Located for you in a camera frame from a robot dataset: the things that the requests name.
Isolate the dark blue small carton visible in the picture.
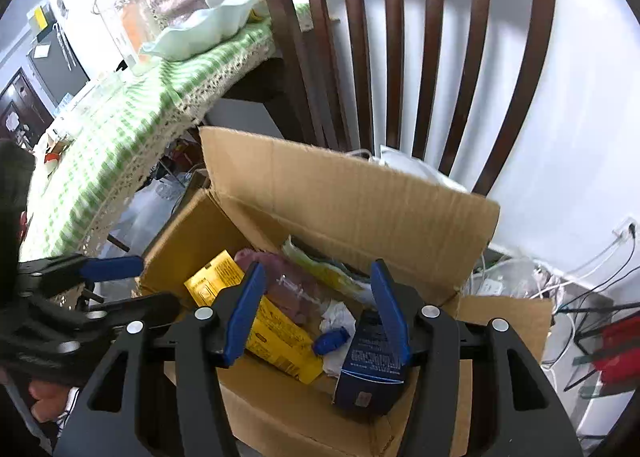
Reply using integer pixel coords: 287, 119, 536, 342
333, 310, 407, 418

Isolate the brown cardboard trash box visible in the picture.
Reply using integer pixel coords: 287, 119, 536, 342
140, 126, 580, 456

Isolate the person's left hand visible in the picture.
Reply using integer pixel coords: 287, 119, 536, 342
28, 380, 76, 423

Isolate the yellow package in box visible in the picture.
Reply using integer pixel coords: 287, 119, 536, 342
184, 251, 322, 385

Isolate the white power strip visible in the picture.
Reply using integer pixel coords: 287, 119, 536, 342
476, 278, 504, 297

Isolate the crumpled white tissue in box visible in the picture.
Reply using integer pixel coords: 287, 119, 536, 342
314, 300, 356, 378

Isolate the purple plastic bag in box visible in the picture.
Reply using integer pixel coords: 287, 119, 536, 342
234, 248, 330, 326

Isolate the green snack wrapper in box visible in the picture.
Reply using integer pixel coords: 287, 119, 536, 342
281, 235, 375, 309

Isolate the green checkered tablecloth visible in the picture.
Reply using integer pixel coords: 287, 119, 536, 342
20, 18, 276, 261

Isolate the dark wooden door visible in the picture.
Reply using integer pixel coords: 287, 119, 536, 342
0, 69, 53, 151

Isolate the red glass rack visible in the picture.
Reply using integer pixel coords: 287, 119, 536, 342
563, 302, 639, 399

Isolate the grey refrigerator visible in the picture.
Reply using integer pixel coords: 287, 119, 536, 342
28, 24, 89, 107

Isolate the clear glass jar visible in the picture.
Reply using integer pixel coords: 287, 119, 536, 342
94, 0, 160, 76

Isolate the light blue wavy bowl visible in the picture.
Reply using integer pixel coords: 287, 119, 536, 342
139, 0, 269, 61

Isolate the dark wooden slatted chair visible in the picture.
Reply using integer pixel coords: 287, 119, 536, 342
266, 0, 555, 196

